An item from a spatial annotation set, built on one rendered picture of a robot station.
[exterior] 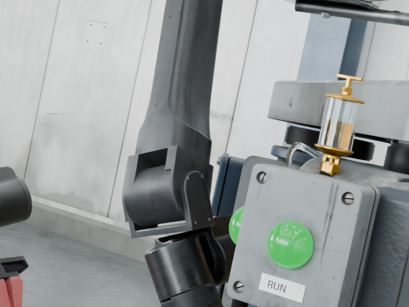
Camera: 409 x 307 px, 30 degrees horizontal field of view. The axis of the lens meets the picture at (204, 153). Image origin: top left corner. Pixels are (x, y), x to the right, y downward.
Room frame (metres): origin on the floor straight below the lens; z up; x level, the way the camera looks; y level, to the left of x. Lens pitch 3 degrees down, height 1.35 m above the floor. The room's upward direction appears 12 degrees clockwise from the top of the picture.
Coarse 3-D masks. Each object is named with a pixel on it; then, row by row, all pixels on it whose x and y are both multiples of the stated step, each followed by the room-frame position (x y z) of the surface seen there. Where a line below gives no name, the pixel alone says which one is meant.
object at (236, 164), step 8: (224, 160) 0.99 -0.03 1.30; (232, 160) 0.99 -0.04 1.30; (240, 160) 1.01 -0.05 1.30; (224, 168) 0.98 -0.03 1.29; (232, 168) 0.99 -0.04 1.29; (240, 168) 0.99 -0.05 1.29; (224, 176) 0.98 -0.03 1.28; (232, 176) 0.99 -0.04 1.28; (216, 184) 0.99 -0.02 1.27; (224, 184) 0.99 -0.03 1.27; (232, 184) 0.99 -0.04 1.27; (216, 192) 0.99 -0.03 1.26; (224, 192) 0.99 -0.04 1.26; (232, 192) 0.99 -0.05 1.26; (216, 200) 0.98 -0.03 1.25; (224, 200) 0.99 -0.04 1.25; (232, 200) 0.99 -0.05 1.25; (216, 208) 0.98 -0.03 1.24; (224, 208) 0.99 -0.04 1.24; (232, 208) 0.99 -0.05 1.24
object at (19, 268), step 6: (0, 258) 0.85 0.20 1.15; (6, 258) 0.86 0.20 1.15; (12, 258) 0.87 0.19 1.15; (18, 258) 0.88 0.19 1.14; (24, 258) 0.89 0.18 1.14; (6, 264) 0.86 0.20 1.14; (12, 264) 0.87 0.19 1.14; (18, 264) 0.88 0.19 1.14; (24, 264) 0.88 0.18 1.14; (6, 270) 0.86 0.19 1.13; (12, 270) 0.87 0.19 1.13; (18, 270) 0.88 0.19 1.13
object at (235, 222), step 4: (240, 208) 0.51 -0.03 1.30; (236, 212) 0.51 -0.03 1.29; (240, 212) 0.51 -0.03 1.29; (232, 216) 0.51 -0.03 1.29; (236, 216) 0.51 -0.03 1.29; (240, 216) 0.51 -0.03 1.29; (232, 220) 0.51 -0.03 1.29; (236, 220) 0.51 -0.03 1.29; (240, 220) 0.50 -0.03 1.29; (232, 224) 0.51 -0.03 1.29; (236, 224) 0.50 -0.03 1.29; (232, 228) 0.51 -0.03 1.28; (236, 228) 0.50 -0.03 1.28; (232, 232) 0.51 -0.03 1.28; (236, 232) 0.50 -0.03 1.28; (232, 236) 0.51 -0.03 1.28; (236, 236) 0.51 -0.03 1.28; (232, 240) 0.51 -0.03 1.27; (236, 240) 0.51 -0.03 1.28
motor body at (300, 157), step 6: (276, 150) 1.01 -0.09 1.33; (282, 150) 0.99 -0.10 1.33; (300, 150) 1.01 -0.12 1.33; (276, 156) 1.00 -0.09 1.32; (282, 156) 0.99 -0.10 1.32; (294, 156) 0.98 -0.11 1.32; (300, 156) 0.97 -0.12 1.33; (306, 156) 0.97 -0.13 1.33; (294, 162) 0.99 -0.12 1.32; (300, 162) 0.97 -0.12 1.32
